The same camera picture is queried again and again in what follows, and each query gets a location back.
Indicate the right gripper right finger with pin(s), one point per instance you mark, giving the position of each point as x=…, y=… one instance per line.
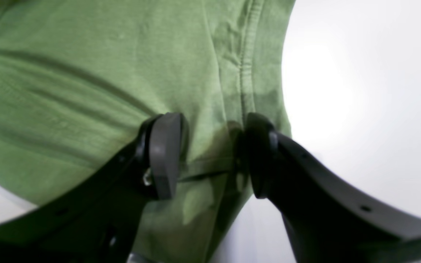
x=327, y=220

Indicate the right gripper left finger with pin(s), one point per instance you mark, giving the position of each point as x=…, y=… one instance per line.
x=97, y=221

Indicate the green T-shirt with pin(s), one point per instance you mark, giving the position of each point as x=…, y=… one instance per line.
x=78, y=77

